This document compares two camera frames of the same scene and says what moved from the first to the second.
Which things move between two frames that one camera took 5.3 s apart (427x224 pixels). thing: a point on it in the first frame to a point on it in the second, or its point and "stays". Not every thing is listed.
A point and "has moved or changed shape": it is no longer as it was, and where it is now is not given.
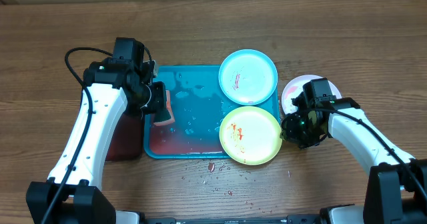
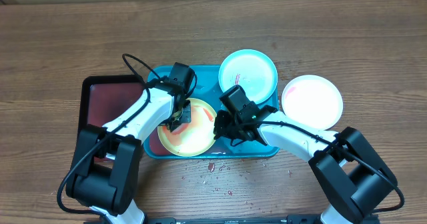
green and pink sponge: (166, 115) has moved or changed shape
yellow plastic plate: (250, 135) has moved or changed shape
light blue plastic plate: (248, 77) stays
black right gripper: (295, 135) to (227, 129)
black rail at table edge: (291, 219) stays
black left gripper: (142, 113) to (187, 116)
